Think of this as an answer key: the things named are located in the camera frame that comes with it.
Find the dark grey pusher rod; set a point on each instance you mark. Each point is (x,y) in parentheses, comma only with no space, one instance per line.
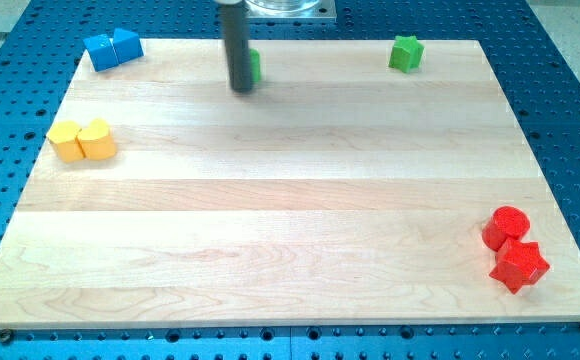
(235,33)

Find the blue cube block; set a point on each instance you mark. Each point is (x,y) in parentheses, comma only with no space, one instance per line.
(101,52)

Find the green circle block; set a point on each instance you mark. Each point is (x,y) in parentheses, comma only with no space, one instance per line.
(255,63)

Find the yellow heart block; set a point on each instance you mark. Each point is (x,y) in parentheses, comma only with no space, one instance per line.
(96,140)

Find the wooden board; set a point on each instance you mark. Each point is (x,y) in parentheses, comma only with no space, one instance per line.
(340,191)

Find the green star block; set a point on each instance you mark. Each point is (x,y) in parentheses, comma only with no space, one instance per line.
(406,53)

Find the yellow hexagon block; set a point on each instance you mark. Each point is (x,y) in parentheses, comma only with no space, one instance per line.
(62,136)

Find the red star block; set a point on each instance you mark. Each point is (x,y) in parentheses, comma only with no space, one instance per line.
(519,264)

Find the red cylinder block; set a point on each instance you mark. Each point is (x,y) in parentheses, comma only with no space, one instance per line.
(506,222)

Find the metal robot mount plate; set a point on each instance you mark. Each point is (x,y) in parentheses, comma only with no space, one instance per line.
(291,10)

